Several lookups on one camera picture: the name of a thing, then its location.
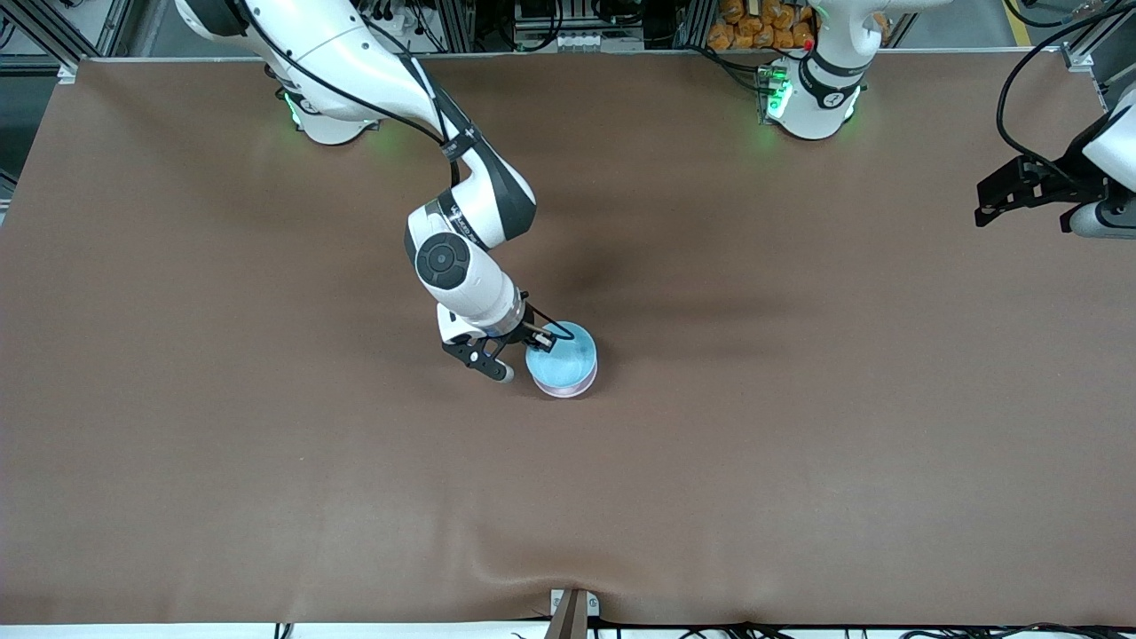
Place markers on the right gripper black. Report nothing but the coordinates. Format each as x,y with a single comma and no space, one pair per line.
523,325

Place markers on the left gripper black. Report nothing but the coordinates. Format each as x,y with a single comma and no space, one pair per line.
1058,175

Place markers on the blue bowl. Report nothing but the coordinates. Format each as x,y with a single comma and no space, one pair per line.
568,355

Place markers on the pink bowl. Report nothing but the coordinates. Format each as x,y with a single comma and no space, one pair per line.
564,392

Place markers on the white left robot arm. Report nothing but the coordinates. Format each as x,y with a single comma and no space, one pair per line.
821,98

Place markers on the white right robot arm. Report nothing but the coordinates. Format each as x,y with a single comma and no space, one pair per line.
461,266

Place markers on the brown table mat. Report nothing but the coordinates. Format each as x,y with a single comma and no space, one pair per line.
568,497

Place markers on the orange snack bags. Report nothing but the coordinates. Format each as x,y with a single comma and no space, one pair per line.
754,27

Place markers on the grey electronics box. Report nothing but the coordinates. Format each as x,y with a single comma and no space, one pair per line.
564,27

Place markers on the white power strip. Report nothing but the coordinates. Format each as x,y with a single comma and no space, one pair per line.
382,13

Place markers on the aluminium frame post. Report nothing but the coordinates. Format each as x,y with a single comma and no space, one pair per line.
53,35
1087,49

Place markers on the metal table bracket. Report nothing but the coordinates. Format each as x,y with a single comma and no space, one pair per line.
571,612

